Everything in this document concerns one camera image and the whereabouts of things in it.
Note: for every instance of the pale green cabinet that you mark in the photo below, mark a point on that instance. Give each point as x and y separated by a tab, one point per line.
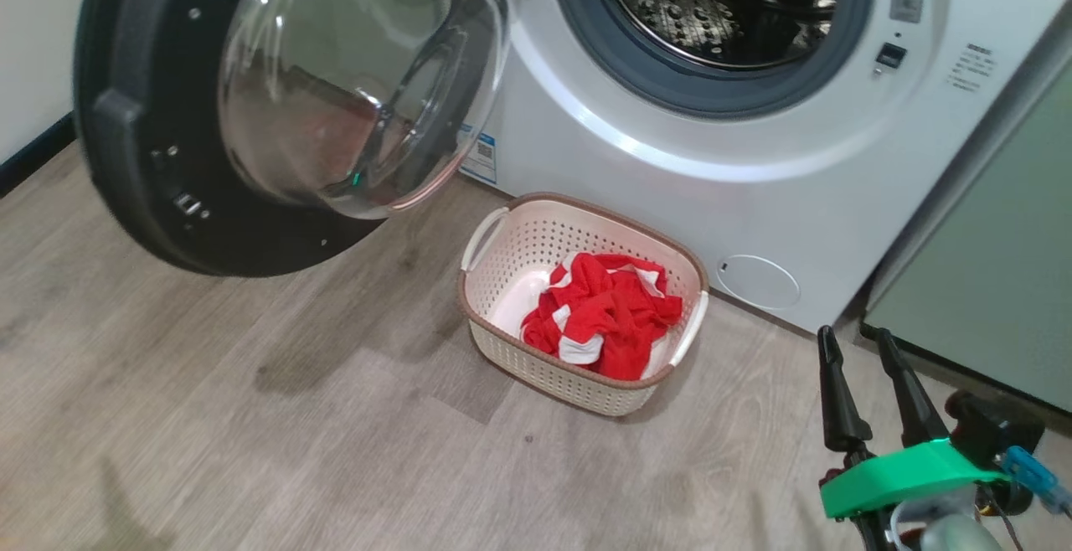
988	283

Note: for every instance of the white front-load washing machine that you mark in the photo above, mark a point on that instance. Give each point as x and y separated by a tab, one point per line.
754	199

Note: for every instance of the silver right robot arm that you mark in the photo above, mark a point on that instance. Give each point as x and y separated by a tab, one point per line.
946	534

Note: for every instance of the washing machine door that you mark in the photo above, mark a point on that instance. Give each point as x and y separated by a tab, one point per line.
134	157

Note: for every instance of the blue white energy label sticker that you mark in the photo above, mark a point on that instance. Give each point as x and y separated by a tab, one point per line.
479	156

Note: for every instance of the red and white garment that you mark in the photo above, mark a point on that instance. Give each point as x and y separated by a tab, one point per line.
611	316

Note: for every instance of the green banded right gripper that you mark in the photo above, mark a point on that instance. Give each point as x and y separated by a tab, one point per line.
904	476

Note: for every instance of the cream perforated laundry basket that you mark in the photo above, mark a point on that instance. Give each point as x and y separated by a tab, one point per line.
519	241

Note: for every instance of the round white filter cover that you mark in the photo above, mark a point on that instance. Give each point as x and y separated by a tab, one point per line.
758	283

